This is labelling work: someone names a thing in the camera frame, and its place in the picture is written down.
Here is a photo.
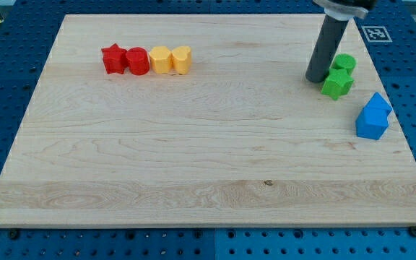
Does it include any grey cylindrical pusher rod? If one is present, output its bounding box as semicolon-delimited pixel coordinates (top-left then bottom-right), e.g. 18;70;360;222
305;14;348;83

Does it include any blue cube block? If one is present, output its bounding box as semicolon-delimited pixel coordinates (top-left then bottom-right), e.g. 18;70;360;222
365;92;392;116

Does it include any white fiducial marker tag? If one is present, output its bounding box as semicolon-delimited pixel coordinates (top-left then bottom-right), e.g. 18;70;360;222
362;26;392;43

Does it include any red cylinder block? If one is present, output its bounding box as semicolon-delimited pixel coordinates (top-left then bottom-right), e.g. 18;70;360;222
126;47;150;76

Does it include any wooden board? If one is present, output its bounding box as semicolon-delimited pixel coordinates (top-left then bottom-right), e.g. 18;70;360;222
0;14;416;229

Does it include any yellow heart block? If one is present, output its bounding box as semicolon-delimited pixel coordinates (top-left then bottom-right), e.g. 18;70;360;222
172;45;192;74

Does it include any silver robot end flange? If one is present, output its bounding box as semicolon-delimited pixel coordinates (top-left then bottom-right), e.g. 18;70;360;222
313;0;377;20

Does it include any green star block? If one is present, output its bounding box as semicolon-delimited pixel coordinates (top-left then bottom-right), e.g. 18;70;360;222
321;69;354;100

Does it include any green cylinder block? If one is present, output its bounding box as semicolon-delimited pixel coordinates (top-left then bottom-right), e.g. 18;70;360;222
331;53;357;76

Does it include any red star block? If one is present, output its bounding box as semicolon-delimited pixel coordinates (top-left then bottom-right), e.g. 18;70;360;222
101;43;127;74

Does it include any yellow hexagon block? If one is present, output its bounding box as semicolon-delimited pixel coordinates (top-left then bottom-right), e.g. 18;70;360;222
149;46;173;74

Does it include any blue pentagon block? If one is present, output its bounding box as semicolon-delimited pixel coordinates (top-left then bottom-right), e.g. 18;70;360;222
355;108;389;140

